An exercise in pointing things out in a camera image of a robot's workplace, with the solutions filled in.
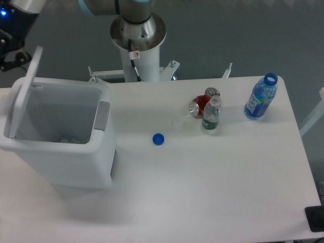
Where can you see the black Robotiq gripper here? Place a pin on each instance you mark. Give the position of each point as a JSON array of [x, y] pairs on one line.
[[15, 26]]

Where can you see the white trash can lid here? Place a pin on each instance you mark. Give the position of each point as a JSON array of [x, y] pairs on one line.
[[24, 92]]

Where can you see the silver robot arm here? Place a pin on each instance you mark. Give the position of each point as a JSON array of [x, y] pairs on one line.
[[136, 27]]

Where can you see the white plastic trash can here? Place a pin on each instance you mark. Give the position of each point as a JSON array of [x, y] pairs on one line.
[[66, 133]]

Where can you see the blue bottle cap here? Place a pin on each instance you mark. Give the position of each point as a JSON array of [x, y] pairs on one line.
[[158, 139]]

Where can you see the crushed red soda can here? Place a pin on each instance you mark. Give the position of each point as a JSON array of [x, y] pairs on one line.
[[196, 106]]

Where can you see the clear green-label water bottle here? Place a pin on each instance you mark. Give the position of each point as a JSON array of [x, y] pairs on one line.
[[211, 114]]

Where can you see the blue drink bottle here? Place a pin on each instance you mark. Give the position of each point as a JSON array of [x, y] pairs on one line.
[[262, 94]]

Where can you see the white furniture leg right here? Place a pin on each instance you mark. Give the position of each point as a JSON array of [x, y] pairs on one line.
[[313, 116]]

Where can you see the black device at edge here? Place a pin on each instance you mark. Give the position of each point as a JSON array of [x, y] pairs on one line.
[[314, 215]]

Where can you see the white metal base frame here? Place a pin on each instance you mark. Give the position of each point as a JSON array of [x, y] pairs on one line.
[[165, 73]]

